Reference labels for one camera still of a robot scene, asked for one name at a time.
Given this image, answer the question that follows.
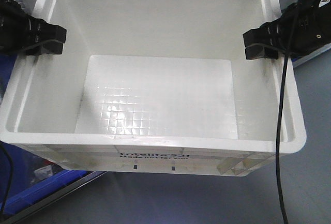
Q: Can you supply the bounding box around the black cable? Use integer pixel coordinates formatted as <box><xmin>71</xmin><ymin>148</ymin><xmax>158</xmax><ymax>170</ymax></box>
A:
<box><xmin>275</xmin><ymin>6</ymin><xmax>298</xmax><ymax>224</ymax></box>
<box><xmin>0</xmin><ymin>143</ymin><xmax>14</xmax><ymax>224</ymax></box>

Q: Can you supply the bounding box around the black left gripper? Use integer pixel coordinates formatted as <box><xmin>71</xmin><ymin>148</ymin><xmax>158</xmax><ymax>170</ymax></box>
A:
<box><xmin>1</xmin><ymin>0</ymin><xmax>67</xmax><ymax>55</ymax></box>

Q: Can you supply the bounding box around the black cable right side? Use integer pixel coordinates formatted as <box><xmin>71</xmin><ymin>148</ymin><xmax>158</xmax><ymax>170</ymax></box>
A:
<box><xmin>275</xmin><ymin>6</ymin><xmax>298</xmax><ymax>224</ymax></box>

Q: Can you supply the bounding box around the white plastic tote bin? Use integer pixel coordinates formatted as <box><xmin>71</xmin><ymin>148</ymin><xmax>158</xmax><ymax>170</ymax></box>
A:
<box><xmin>0</xmin><ymin>0</ymin><xmax>308</xmax><ymax>178</ymax></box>

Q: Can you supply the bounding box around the black cable left side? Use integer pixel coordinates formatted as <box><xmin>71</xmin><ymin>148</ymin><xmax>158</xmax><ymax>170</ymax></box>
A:
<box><xmin>0</xmin><ymin>143</ymin><xmax>14</xmax><ymax>224</ymax></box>

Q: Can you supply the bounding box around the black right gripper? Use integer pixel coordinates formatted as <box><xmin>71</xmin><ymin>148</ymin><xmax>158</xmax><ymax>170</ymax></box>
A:
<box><xmin>243</xmin><ymin>0</ymin><xmax>330</xmax><ymax>59</ymax></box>

